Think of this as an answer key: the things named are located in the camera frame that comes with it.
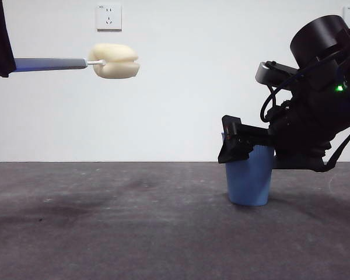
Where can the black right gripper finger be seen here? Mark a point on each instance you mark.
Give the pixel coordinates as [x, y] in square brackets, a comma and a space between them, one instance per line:
[236, 146]

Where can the blue ribbed plastic cup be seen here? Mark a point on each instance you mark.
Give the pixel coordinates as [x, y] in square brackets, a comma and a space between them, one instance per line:
[248, 181]

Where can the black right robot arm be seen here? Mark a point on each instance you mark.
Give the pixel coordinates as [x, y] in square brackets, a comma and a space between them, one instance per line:
[315, 111]

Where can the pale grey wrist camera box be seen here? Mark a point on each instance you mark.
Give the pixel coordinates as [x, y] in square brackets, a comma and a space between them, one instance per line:
[264, 75]

